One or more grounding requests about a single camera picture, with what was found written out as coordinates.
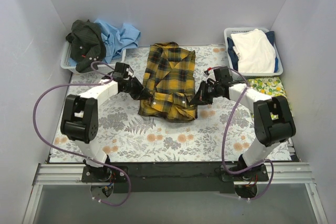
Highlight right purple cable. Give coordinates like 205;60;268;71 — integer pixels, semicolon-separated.
204;66;274;200

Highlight lemon print cloth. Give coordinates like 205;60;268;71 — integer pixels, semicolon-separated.
248;76;293;117

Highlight floral table mat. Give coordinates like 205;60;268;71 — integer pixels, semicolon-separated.
49;45;291;163

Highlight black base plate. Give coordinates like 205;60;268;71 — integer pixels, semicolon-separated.
80;161;269;195

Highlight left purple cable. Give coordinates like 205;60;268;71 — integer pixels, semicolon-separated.
32;61;131;207

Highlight yellow plaid flannel shirt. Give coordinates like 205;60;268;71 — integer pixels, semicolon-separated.
138;42;197;122

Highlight black pinstripe shirt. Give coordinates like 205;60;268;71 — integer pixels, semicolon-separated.
66;20;106;73

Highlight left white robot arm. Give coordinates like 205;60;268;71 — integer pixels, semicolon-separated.
60;62;153;182

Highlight left white laundry basket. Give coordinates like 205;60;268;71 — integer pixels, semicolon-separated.
60;41;127;74

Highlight white folded shirt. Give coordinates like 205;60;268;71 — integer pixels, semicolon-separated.
230;28;276;74

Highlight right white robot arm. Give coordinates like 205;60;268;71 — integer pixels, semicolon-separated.
189;66;296;181

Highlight purple cable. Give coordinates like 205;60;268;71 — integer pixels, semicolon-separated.
204;66;274;200
32;61;131;207

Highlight light blue shirt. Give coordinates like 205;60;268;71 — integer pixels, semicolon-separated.
94;19;141;63

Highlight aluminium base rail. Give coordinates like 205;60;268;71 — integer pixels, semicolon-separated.
23;162;328;223

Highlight navy blue folded shirt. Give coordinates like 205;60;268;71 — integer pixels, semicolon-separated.
226;30;279;72

